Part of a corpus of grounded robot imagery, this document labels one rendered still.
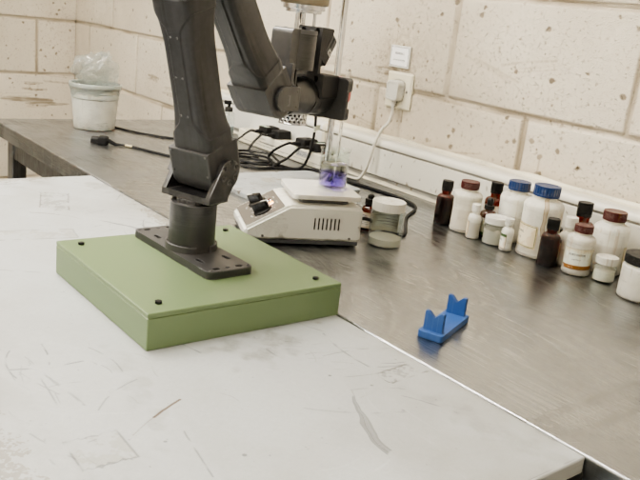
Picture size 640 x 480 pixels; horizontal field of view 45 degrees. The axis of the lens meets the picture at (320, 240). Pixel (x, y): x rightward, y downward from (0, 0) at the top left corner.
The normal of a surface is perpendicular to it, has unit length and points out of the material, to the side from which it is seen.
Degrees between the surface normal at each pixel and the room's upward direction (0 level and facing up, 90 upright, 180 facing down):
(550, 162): 90
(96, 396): 0
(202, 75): 91
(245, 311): 90
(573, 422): 0
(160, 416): 0
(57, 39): 90
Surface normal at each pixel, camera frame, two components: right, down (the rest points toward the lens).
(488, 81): -0.78, 0.09
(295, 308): 0.62, 0.29
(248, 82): -0.49, 0.72
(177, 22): -0.54, 0.46
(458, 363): 0.11, -0.95
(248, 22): 0.82, 0.28
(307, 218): 0.24, 0.30
